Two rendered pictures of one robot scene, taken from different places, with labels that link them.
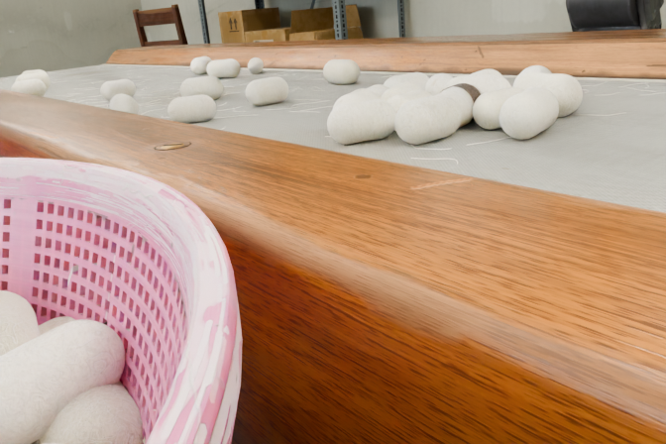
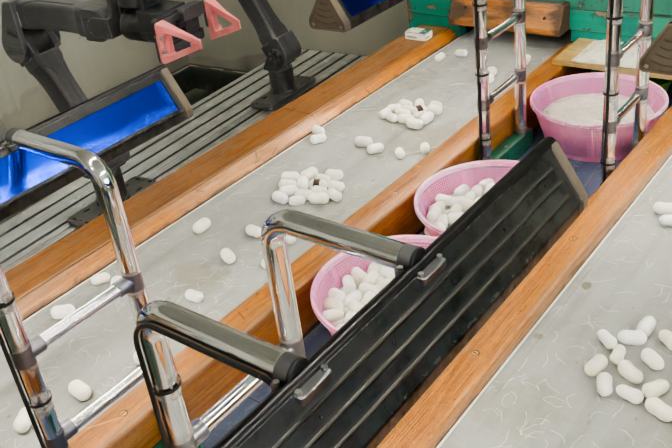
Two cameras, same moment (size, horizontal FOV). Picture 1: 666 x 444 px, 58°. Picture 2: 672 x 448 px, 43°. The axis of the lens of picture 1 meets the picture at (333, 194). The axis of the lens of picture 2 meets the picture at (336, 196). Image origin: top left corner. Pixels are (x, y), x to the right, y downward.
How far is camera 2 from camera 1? 155 cm
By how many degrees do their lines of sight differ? 91
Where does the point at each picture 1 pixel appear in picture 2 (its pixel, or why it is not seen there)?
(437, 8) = not seen: outside the picture
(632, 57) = (248, 163)
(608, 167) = (365, 170)
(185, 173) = (414, 184)
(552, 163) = (360, 175)
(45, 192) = (420, 196)
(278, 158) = (405, 179)
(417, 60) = (177, 211)
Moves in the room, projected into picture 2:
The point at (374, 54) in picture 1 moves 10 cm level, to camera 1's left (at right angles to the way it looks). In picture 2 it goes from (148, 224) to (152, 253)
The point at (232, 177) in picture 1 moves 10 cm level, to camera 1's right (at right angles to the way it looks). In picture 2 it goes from (416, 180) to (398, 157)
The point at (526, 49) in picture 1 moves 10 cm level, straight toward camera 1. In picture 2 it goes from (215, 179) to (266, 175)
